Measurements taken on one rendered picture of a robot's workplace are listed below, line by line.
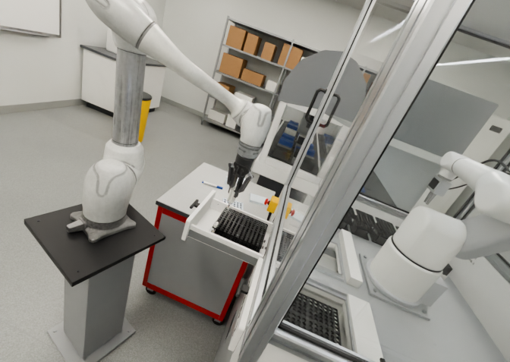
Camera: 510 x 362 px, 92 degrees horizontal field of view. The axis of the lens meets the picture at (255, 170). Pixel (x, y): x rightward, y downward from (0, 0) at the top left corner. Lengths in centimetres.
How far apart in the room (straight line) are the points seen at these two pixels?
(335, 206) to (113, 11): 79
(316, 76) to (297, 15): 364
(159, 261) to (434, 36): 157
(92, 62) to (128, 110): 349
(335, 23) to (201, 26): 254
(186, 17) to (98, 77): 225
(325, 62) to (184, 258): 144
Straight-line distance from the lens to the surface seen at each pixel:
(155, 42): 90
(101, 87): 456
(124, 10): 91
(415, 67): 39
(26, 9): 416
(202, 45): 568
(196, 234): 108
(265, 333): 63
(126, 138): 117
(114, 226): 115
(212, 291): 164
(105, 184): 103
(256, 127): 93
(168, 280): 173
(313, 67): 171
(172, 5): 605
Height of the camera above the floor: 158
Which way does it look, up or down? 24 degrees down
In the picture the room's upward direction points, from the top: 21 degrees clockwise
